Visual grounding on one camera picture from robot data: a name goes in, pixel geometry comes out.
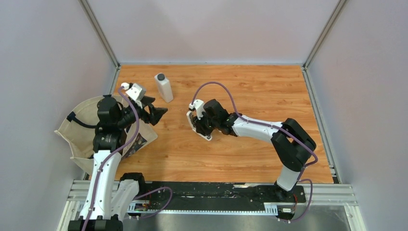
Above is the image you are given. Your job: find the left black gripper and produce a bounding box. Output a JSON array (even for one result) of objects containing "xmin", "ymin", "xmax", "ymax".
[{"xmin": 115, "ymin": 96, "xmax": 167, "ymax": 129}]

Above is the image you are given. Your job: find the aluminium frame rail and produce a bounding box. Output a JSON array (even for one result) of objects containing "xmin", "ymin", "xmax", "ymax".
[{"xmin": 78, "ymin": 0, "xmax": 120, "ymax": 69}]

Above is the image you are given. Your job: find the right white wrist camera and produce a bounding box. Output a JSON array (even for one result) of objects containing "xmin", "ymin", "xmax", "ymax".
[{"xmin": 186, "ymin": 100, "xmax": 205, "ymax": 120}]

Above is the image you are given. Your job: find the white bottle black cap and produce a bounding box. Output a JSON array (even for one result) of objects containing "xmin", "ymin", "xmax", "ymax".
[{"xmin": 154, "ymin": 73, "xmax": 174, "ymax": 103}]

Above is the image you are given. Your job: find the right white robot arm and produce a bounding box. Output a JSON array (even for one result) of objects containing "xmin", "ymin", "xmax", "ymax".
[{"xmin": 186, "ymin": 99, "xmax": 317, "ymax": 202}]

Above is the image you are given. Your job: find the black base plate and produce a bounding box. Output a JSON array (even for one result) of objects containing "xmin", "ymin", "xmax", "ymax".
[{"xmin": 127, "ymin": 181, "xmax": 308, "ymax": 219}]

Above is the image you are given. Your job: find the beige canvas tote bag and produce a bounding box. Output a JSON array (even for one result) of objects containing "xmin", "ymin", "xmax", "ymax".
[{"xmin": 55, "ymin": 96, "xmax": 158, "ymax": 175}]

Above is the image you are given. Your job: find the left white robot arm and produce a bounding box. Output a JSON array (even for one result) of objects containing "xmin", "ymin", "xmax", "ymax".
[{"xmin": 67, "ymin": 95, "xmax": 168, "ymax": 231}]

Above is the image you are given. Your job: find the grey slotted cable duct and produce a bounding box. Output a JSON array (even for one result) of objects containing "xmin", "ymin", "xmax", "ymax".
[{"xmin": 127, "ymin": 204, "xmax": 279, "ymax": 216}]

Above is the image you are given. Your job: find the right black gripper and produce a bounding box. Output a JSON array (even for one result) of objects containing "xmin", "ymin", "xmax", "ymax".
[{"xmin": 193, "ymin": 110, "xmax": 219, "ymax": 137}]

